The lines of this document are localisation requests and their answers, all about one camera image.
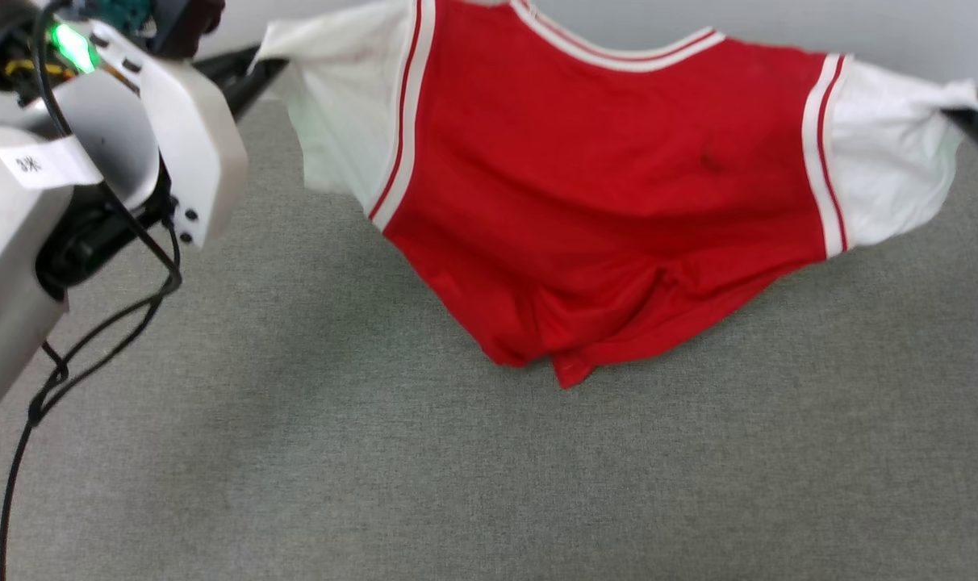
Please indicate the grey fabric table cover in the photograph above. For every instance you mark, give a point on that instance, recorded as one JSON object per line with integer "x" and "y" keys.
{"x": 457, "y": 484}

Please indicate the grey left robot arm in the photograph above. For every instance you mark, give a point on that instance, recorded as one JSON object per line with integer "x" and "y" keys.
{"x": 5, "y": 274}

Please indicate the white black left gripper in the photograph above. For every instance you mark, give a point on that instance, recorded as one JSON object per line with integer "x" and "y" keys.
{"x": 198, "y": 153}

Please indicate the red and white jersey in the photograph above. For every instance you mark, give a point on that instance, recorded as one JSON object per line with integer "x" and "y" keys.
{"x": 586, "y": 202}

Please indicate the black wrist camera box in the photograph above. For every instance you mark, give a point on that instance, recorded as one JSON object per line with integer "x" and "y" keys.
{"x": 186, "y": 24}

